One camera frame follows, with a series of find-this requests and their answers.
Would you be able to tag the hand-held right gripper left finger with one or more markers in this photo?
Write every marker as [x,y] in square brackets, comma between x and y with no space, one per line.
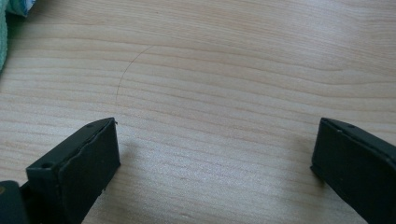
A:
[74,174]

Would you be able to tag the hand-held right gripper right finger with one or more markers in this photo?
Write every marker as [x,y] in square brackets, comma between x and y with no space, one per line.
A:
[358,168]

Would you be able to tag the green cloth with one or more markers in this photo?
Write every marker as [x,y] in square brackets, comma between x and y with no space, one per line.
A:
[2,37]

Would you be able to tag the blue and white cloth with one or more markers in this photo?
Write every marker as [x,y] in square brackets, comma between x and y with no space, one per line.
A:
[19,6]

